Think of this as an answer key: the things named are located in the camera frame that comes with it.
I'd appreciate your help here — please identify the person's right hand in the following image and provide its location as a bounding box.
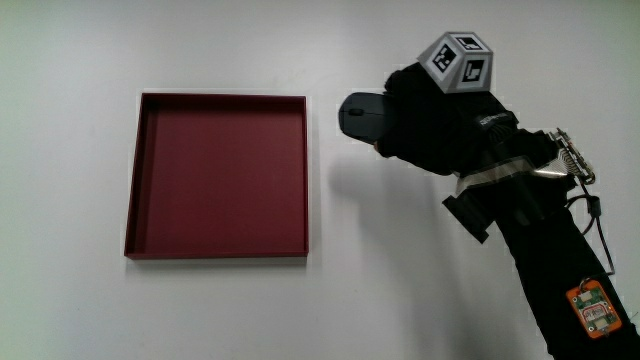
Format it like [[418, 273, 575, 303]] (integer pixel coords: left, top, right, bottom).
[[372, 31, 597, 197]]

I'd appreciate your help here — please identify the black computer mouse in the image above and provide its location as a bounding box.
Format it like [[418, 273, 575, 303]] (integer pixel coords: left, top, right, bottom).
[[337, 91, 393, 144]]

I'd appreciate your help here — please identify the person's right forearm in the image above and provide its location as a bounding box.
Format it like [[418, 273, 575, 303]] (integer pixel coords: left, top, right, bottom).
[[441, 169, 640, 360]]

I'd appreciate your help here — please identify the white desk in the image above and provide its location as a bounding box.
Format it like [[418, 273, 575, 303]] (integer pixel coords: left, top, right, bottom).
[[0, 0, 640, 360]]

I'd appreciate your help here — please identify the dark red square tray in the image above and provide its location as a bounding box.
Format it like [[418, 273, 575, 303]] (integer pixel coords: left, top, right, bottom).
[[123, 92, 310, 261]]

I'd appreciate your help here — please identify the orange circuit board module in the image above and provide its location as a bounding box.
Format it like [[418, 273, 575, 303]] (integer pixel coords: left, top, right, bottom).
[[565, 278, 624, 340]]

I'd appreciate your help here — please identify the thin black cable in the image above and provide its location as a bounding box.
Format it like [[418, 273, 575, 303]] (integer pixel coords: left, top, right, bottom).
[[566, 179, 617, 276]]

